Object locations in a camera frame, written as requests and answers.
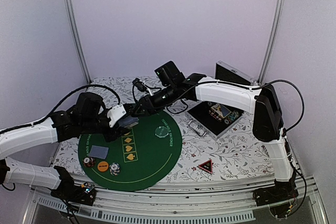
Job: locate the right aluminium frame post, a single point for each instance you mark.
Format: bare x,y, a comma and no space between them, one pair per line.
271,40

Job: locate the round green poker mat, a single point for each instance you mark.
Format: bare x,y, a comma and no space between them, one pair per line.
144,158

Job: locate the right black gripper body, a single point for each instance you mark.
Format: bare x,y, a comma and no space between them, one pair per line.
155,106

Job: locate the blue backed cards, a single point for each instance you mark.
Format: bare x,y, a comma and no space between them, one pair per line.
128,122

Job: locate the boxed card deck in case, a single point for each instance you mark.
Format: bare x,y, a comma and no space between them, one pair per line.
219,111

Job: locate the clear dealer button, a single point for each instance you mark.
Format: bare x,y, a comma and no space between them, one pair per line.
161,132

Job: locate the left aluminium frame post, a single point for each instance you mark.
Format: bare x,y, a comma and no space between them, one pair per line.
76,38

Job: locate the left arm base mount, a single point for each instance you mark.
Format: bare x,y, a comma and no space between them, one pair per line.
84,194

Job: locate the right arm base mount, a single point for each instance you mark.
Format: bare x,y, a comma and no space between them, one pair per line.
280,191

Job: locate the aluminium poker chip case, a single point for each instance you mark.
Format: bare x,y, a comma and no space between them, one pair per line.
200,121

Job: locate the aluminium frame post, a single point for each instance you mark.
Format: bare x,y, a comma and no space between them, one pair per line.
76,38
271,40

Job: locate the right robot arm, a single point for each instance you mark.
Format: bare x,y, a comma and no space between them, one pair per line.
260,101

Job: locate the front row poker chips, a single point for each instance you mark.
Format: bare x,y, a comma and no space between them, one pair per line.
232,117

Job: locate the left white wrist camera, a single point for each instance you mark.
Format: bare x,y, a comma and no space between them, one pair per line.
115,114

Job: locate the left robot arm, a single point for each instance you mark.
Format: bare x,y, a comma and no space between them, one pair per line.
89,115

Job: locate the dark red chip stack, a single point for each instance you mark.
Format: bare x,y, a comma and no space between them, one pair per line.
89,162

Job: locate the red black triangular button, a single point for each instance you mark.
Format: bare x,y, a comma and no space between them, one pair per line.
206,166

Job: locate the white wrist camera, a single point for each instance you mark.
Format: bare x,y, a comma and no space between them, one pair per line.
115,114
142,87

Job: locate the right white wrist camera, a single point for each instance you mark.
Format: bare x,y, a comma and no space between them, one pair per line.
142,87

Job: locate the dealt cards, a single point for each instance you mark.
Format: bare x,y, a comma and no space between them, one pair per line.
100,152

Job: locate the orange big blind button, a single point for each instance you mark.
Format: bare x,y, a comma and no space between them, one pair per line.
103,166

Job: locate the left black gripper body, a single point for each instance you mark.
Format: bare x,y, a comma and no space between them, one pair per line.
111,137

